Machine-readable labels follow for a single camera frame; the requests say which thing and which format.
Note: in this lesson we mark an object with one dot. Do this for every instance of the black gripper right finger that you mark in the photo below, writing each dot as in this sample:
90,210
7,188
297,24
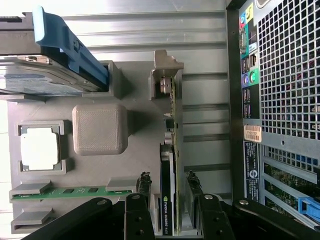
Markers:
215,220

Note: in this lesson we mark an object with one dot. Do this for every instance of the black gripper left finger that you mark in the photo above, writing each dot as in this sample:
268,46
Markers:
135,217

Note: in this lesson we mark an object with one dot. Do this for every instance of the green loose RAM stick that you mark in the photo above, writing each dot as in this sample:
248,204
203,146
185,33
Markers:
75,192

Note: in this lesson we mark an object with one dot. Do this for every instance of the beige service tag label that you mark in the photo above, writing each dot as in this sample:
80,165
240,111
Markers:
252,133

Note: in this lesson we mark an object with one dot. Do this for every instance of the blue case release latch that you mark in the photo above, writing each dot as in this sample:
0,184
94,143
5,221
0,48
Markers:
308,210

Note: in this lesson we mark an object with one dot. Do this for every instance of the grey printed parts rack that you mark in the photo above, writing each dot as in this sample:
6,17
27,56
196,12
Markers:
100,130

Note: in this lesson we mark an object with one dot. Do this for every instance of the silver CPU chip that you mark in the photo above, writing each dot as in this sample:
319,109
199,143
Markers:
40,150

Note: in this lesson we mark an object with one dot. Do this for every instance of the black open PC case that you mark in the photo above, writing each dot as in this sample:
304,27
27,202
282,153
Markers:
287,75

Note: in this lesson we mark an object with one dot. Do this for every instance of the hard disk in blue caddy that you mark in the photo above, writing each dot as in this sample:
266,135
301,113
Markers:
75,57

